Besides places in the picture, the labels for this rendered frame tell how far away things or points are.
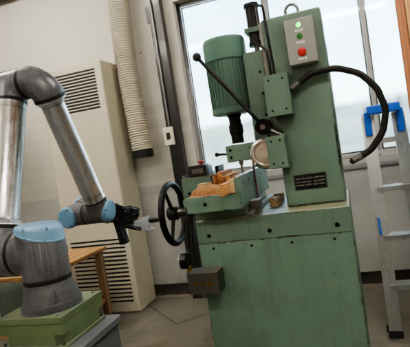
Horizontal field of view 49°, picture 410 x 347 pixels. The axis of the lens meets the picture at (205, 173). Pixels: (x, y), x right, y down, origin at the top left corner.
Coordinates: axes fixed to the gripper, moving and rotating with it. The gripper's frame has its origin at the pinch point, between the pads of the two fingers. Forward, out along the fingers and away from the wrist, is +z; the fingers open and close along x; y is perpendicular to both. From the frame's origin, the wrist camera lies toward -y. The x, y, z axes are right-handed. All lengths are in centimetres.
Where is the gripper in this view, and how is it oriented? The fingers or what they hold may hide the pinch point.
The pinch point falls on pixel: (151, 230)
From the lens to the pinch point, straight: 193.5
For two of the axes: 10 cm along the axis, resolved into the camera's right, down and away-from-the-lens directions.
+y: 1.8, -9.7, -1.6
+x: 3.0, -1.0, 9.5
